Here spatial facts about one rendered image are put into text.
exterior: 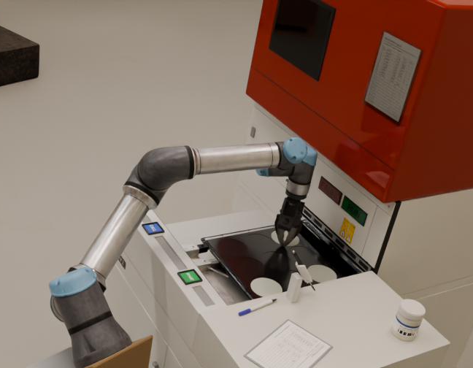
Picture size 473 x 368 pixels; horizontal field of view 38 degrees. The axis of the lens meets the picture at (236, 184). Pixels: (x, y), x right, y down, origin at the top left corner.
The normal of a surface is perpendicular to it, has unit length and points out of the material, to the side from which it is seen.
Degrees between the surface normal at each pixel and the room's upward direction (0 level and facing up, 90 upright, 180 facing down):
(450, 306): 90
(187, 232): 0
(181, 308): 90
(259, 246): 0
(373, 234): 90
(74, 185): 0
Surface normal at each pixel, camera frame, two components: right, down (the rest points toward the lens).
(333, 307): 0.17, -0.86
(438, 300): 0.50, 0.50
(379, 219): -0.85, 0.12
